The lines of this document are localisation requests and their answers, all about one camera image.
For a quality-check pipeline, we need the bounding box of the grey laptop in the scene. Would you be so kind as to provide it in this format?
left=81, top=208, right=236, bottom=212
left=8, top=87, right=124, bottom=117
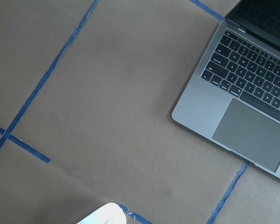
left=172, top=0, right=280, bottom=179

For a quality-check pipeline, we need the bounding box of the white computer mouse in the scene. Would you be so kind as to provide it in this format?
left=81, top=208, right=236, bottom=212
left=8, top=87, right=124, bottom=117
left=78, top=203, right=127, bottom=224

